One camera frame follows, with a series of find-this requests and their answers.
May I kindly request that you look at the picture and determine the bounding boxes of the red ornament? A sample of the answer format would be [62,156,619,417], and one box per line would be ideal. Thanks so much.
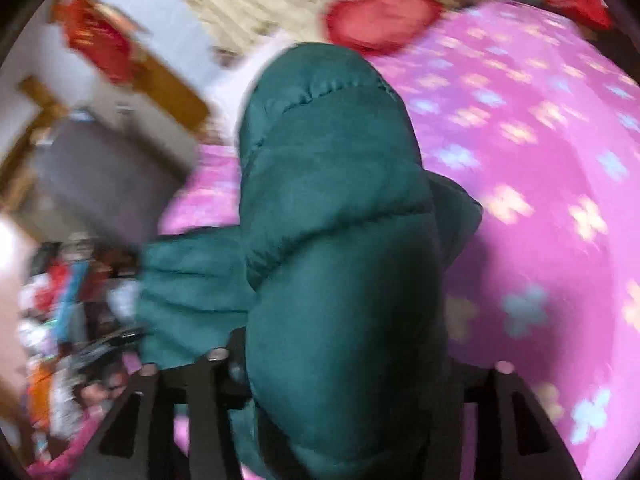
[52,0,133,83]

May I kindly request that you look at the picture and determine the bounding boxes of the pink floral blanket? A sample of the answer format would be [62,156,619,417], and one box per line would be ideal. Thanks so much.
[157,0,640,480]

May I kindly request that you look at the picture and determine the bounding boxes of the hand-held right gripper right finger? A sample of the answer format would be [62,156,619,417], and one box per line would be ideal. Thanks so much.
[445,360,583,480]

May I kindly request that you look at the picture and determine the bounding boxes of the red heart-shaped pillow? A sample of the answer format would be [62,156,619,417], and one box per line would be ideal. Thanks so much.
[325,0,443,56]

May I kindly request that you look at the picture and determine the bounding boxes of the wooden furniture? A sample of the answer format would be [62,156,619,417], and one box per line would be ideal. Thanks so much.
[0,0,211,211]

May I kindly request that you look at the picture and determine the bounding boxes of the green puffer jacket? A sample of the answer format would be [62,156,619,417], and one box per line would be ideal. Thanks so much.
[135,42,483,480]

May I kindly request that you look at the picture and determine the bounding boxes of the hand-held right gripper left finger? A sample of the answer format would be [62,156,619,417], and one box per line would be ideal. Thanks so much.
[70,347,251,480]

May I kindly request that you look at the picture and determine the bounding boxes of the grey panel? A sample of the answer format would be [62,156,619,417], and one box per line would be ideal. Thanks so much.
[30,120,186,246]

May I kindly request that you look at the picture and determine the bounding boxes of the pile of colourful clutter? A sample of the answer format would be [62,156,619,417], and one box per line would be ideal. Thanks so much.
[20,240,146,441]

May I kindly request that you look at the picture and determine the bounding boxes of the beige floral bed cloth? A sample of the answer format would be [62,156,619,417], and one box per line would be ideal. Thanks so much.
[170,0,506,66]

